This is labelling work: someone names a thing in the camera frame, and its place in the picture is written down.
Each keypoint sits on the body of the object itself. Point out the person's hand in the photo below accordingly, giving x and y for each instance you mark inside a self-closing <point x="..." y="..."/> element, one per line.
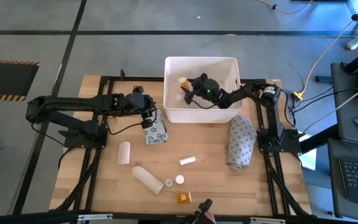
<point x="210" y="217"/>

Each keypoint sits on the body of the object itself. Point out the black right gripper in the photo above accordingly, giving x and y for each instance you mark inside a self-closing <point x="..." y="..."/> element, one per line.
<point x="210" y="88"/>

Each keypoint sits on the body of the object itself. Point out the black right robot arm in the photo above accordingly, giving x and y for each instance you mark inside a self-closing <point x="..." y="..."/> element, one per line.
<point x="273" y="118"/>

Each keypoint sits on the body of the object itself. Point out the white plastic basket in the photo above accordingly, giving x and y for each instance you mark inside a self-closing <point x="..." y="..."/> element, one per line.
<point x="204" y="115"/>

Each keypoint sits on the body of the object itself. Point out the white paper sheet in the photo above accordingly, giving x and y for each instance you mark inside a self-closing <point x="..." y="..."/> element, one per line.
<point x="309" y="160"/>

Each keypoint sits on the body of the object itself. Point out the long white bandage roll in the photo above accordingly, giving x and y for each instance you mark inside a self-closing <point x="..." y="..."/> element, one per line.
<point x="147" y="179"/>

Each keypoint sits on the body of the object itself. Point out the black floor bracket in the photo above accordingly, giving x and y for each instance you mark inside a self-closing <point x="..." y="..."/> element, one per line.
<point x="322" y="79"/>

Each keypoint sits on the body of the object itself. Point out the silver metal bracket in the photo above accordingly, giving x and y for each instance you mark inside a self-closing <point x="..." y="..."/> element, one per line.
<point x="267" y="220"/>
<point x="95" y="216"/>

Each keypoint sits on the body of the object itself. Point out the black handheld tool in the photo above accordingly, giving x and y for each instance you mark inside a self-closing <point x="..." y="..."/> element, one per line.
<point x="204" y="207"/>

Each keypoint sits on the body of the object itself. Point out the short white gauze roll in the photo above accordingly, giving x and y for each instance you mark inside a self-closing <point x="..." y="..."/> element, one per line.
<point x="124" y="153"/>

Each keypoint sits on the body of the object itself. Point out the black crossbeam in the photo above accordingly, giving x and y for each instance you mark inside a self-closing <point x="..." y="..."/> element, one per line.
<point x="26" y="219"/>

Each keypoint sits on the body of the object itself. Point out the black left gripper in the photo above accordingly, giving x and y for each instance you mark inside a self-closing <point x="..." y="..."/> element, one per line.
<point x="148" y="115"/>

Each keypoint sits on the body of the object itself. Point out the dark grey desk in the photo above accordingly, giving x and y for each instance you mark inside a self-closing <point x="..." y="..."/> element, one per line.
<point x="334" y="186"/>
<point x="348" y="130"/>

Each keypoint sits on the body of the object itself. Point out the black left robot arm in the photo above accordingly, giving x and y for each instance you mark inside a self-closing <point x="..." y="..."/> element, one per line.
<point x="73" y="102"/>

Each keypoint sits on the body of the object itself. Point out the pink bottle white cap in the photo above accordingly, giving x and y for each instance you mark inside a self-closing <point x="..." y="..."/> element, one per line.
<point x="180" y="179"/>

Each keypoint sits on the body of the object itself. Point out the clear vial with capsules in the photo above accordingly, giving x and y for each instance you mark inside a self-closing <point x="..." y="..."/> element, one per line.
<point x="168" y="183"/>

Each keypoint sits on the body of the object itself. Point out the orange pill bottle white cap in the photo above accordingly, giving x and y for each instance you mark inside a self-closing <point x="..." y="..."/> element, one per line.
<point x="183" y="84"/>
<point x="182" y="198"/>

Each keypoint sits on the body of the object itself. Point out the black hazard-striped floor mat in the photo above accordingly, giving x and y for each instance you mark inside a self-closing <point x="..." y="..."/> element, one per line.
<point x="5" y="79"/>

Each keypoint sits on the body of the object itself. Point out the blue circle print cloth pack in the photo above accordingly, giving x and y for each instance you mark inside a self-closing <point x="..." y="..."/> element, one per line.
<point x="157" y="137"/>

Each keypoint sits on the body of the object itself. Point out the grey patterned folded cloth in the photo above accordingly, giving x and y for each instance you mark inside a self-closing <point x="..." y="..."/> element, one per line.
<point x="241" y="143"/>

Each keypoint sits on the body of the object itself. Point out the person's white shoe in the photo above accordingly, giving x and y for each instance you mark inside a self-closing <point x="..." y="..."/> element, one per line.
<point x="357" y="41"/>

